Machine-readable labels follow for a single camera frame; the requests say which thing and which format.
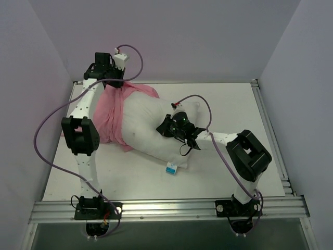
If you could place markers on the aluminium back rail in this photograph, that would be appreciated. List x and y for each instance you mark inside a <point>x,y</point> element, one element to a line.
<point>191,81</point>

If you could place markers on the pink floral pillowcase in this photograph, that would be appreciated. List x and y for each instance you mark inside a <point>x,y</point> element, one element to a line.
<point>108,114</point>

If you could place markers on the white pillow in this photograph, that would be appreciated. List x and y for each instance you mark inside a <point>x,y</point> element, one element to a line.
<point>142,114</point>

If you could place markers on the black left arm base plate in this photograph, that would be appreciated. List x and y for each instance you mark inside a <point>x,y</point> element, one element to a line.
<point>88,210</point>

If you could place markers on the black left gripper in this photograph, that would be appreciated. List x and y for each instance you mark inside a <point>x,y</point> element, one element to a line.
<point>114,81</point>

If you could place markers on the aluminium front rail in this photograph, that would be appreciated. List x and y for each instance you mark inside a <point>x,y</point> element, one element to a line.
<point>169,210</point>

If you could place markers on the white blue pillow label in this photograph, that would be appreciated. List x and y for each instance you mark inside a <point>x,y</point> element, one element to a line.
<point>171,168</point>

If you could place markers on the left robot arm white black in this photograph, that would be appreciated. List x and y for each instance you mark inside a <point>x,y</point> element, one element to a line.
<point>80,133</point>

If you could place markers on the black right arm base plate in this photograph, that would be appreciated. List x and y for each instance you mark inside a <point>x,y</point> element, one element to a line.
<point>233,208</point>

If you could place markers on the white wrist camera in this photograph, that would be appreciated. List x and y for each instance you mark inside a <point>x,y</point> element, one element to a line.
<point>120,59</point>
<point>177,107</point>

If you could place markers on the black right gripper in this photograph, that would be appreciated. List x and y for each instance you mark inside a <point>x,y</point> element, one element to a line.
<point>165,127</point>

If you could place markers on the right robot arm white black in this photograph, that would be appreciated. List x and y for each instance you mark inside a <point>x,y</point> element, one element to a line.
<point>242,153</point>

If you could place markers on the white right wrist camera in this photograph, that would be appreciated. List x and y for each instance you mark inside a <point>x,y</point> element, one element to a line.
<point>177,107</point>

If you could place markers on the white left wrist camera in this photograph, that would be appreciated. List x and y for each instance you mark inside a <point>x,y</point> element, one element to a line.
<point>120,59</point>

